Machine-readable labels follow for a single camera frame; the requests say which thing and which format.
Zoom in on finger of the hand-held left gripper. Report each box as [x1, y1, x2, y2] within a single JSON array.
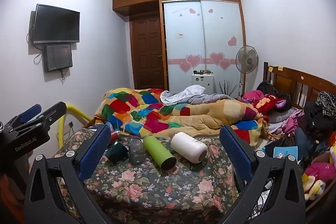
[[4, 104, 42, 130], [10, 101, 67, 136]]

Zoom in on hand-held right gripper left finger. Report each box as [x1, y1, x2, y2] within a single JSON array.
[[24, 122, 113, 224]]

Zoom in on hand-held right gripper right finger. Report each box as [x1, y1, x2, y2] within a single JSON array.
[[218, 125, 306, 224]]

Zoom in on white cylindrical bottle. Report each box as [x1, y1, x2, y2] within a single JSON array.
[[170, 132, 208, 164]]

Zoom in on green bottle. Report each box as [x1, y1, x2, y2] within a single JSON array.
[[143, 135, 177, 171]]

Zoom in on red cup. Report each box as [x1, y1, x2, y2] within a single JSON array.
[[110, 130, 122, 146]]

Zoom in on clear glass cup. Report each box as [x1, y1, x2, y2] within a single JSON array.
[[129, 138, 144, 164]]

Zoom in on yellow foam tube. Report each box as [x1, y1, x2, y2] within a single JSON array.
[[56, 103, 93, 147]]

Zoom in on dark green mug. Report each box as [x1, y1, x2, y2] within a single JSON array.
[[106, 141, 130, 164]]

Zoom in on blue booklet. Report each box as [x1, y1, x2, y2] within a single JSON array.
[[273, 146, 299, 162]]

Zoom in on orange cloth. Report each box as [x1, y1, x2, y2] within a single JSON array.
[[0, 170, 25, 224]]

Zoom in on grey checked pillow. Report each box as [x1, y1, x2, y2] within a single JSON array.
[[268, 108, 305, 126]]

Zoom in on red plush toy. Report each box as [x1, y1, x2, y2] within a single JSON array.
[[253, 93, 288, 115]]

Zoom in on pink clothing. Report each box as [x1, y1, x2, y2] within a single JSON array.
[[241, 90, 265, 104]]

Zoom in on grey cloth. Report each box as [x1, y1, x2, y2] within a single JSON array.
[[188, 93, 237, 105]]

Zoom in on dried twig bundle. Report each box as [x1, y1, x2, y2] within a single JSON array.
[[218, 79, 237, 98]]

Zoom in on black bag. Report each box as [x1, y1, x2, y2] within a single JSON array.
[[256, 81, 279, 95]]

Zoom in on floral bedsheet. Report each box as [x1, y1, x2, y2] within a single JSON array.
[[51, 126, 243, 224]]

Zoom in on small white cabinet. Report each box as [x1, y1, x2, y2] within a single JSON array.
[[191, 73, 214, 95]]

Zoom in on colourful patchwork quilt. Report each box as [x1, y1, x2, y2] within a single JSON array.
[[94, 88, 269, 147]]

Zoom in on white checked cloth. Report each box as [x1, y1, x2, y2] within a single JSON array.
[[160, 85, 206, 105]]

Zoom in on pink plush toy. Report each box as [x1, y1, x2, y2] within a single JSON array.
[[301, 162, 336, 201]]

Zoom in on black clothes pile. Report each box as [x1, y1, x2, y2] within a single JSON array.
[[298, 101, 336, 140]]

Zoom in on wooden headboard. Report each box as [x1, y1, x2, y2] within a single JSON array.
[[263, 62, 336, 112]]

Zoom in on standing fan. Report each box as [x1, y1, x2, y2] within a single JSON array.
[[235, 45, 259, 98]]

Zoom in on polka dot cloth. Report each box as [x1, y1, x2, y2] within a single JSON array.
[[316, 91, 336, 117]]

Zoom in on frosted sliding wardrobe doors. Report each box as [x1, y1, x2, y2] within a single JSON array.
[[161, 0, 247, 94]]

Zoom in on brown wooden door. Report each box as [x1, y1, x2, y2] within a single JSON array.
[[129, 14, 165, 90]]

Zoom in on black television cable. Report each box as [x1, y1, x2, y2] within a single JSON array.
[[26, 27, 44, 65]]

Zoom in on small black wall monitor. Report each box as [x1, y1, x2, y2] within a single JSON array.
[[43, 44, 73, 73]]

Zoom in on wall-mounted black television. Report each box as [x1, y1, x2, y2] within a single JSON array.
[[33, 4, 80, 44]]

